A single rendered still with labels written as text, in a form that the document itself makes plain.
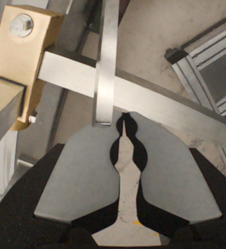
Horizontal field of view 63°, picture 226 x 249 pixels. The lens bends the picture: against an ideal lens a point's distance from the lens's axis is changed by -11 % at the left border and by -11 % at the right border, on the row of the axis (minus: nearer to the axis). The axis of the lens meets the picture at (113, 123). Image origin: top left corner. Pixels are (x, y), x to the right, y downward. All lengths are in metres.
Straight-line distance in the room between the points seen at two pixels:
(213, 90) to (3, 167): 0.91
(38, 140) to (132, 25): 0.76
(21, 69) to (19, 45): 0.02
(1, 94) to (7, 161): 0.49
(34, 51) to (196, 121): 0.18
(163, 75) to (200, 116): 0.89
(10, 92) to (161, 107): 0.15
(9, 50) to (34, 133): 0.27
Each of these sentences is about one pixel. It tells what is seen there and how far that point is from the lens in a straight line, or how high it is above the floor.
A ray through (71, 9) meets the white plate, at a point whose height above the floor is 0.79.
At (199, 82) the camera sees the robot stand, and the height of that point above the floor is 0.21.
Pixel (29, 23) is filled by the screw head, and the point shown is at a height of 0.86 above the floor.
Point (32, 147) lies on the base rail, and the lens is 0.47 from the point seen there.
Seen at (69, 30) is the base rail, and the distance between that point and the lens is 0.34.
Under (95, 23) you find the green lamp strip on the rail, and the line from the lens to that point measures 0.34.
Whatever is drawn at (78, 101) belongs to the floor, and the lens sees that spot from 1.17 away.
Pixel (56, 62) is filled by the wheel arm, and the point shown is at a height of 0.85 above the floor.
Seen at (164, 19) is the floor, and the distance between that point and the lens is 1.06.
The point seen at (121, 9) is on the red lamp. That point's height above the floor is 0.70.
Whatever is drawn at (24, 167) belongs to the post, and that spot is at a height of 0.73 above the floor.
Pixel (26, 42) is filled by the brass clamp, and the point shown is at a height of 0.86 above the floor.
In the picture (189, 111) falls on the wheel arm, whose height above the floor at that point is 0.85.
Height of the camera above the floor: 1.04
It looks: 59 degrees down
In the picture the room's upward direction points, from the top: 178 degrees counter-clockwise
